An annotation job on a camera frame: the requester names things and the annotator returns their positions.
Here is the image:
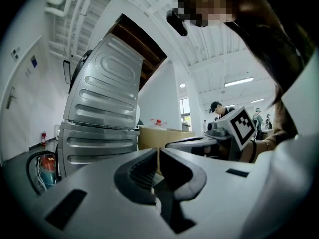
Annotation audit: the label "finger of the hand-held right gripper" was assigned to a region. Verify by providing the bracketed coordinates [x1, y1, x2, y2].
[165, 136, 220, 148]

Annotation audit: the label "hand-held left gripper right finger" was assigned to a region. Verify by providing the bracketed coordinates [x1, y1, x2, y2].
[159, 148, 272, 239]

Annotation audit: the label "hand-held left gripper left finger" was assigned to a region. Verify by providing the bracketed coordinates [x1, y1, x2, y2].
[23, 148, 180, 239]

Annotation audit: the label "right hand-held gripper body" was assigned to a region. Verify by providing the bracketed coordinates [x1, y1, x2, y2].
[206, 105, 257, 161]

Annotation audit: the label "person's right forearm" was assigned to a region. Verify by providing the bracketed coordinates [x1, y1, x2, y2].
[240, 130, 299, 164]

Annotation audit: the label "black wrist band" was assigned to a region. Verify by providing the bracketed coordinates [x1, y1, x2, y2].
[248, 140, 258, 164]

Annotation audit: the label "window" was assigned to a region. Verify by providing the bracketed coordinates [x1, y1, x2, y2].
[179, 98, 192, 124]

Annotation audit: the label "large cardboard box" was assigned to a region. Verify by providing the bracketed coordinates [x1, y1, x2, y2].
[138, 125, 196, 176]

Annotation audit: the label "red white packet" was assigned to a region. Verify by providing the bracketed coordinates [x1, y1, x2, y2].
[149, 118, 168, 128]

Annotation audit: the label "grey stacked laundry machine tower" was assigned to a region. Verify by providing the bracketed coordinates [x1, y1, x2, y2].
[56, 32, 146, 178]

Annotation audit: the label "brown wooden canopy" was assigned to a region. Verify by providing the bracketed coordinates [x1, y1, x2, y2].
[109, 13, 168, 91]

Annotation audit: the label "white door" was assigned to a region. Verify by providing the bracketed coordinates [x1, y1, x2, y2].
[0, 37, 52, 163]

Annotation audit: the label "person's face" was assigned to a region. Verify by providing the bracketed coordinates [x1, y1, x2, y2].
[176, 0, 240, 28]

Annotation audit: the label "white ceiling pipes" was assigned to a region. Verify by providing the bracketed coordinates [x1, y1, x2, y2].
[44, 0, 78, 18]

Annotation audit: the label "black head-mounted camera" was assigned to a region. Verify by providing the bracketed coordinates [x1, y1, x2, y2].
[166, 8, 189, 37]

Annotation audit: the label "wall switch panels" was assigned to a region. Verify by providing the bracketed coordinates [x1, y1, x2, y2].
[10, 47, 21, 62]

